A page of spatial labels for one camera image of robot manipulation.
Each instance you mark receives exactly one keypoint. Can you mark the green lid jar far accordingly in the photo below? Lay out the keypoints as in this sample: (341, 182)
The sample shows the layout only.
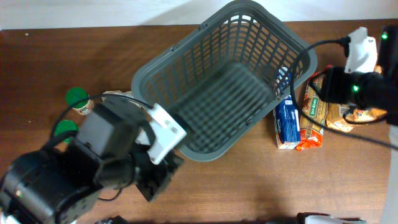
(78, 98)

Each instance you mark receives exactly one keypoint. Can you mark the green lid jar near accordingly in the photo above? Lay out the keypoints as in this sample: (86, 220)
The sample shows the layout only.
(65, 125)

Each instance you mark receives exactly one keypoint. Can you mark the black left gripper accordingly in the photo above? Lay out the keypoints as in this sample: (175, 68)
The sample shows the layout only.
(160, 181)

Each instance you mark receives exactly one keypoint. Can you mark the white plastic bag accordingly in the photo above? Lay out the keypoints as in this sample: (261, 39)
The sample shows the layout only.
(119, 92)

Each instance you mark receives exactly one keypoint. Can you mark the orange snack bag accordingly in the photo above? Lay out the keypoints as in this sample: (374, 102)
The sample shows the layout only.
(345, 117)

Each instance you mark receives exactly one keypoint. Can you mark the green lid jar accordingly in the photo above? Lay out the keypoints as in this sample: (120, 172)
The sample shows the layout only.
(78, 98)
(65, 125)

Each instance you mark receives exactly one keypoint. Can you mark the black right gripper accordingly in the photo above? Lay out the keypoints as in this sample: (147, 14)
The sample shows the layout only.
(332, 83)

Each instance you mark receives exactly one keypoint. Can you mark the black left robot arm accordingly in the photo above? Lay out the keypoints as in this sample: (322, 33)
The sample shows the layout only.
(118, 145)

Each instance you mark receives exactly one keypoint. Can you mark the blue carton box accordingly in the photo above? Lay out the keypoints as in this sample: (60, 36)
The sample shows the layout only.
(286, 120)

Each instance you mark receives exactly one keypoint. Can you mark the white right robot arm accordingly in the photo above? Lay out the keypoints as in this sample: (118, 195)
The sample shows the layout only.
(386, 66)

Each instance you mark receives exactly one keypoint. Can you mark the grey plastic basket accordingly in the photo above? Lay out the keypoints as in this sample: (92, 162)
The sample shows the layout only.
(225, 76)

